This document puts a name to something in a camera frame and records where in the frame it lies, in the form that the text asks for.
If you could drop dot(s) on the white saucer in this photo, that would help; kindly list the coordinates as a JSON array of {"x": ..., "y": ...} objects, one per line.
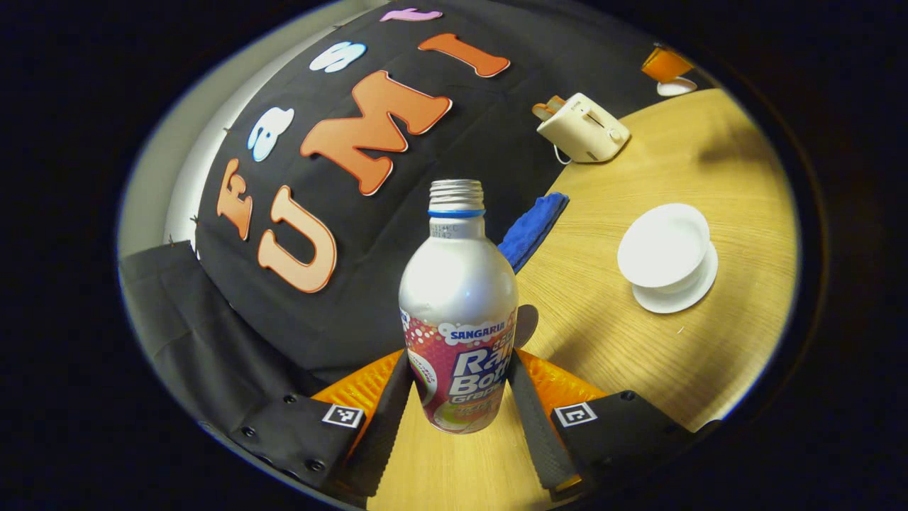
[{"x": 684, "y": 294}]

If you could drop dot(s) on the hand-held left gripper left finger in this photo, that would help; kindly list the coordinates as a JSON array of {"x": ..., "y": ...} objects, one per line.
[{"x": 383, "y": 433}]

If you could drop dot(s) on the white toaster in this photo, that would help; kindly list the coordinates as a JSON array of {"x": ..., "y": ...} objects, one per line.
[{"x": 585, "y": 129}]

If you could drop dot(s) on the white teacup lid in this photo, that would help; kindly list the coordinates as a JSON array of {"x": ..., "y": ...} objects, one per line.
[{"x": 677, "y": 86}]

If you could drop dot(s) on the blue towel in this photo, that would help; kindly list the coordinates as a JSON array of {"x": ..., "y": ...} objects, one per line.
[{"x": 532, "y": 227}]

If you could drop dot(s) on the silver water bottle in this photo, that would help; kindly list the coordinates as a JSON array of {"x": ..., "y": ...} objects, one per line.
[{"x": 457, "y": 284}]

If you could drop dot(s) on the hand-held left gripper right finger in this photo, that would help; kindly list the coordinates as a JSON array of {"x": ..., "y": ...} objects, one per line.
[{"x": 539, "y": 433}]

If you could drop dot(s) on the white teacup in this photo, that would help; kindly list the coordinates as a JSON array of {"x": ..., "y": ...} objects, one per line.
[{"x": 663, "y": 245}]

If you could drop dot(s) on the dark round coaster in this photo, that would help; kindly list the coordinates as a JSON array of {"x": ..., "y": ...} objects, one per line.
[{"x": 526, "y": 323}]

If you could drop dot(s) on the toast slice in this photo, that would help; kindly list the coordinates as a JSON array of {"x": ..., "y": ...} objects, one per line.
[
  {"x": 546, "y": 110},
  {"x": 557, "y": 101}
]

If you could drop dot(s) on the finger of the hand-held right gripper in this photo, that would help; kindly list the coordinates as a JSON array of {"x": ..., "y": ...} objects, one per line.
[{"x": 667, "y": 65}]

